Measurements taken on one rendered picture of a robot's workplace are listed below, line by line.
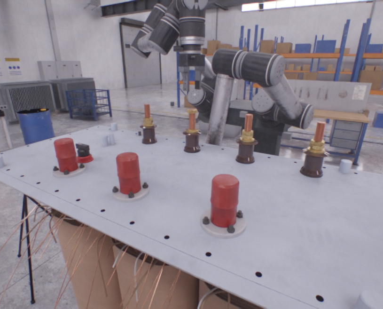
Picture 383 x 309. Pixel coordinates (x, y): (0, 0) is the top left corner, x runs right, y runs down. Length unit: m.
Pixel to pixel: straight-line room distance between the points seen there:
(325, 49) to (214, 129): 7.42
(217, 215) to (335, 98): 5.26
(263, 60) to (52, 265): 2.47
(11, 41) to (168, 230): 14.71
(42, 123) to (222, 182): 5.20
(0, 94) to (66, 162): 8.28
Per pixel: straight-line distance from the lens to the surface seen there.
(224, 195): 0.56
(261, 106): 2.02
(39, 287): 2.58
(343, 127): 5.15
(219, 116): 1.37
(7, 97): 9.18
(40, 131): 5.62
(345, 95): 5.72
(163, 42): 1.16
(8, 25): 15.17
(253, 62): 1.24
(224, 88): 1.34
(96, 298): 1.53
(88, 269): 1.38
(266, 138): 3.13
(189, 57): 1.02
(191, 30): 1.03
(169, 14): 1.20
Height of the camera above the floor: 1.76
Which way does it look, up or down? 22 degrees down
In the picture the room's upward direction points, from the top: straight up
